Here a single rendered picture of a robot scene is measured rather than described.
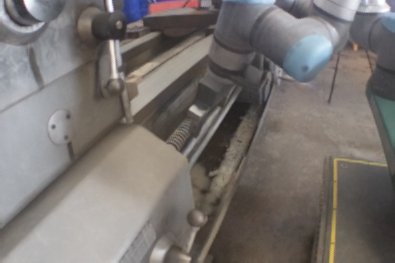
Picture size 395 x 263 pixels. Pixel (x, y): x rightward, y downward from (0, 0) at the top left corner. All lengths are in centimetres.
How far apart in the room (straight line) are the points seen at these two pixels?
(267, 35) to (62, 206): 41
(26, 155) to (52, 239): 12
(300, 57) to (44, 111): 39
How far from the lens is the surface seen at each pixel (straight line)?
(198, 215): 44
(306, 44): 44
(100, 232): 40
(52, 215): 41
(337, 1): 54
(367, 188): 121
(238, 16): 48
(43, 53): 39
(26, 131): 39
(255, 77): 57
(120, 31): 42
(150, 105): 66
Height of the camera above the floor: 109
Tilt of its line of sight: 29 degrees down
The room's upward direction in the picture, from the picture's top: 5 degrees counter-clockwise
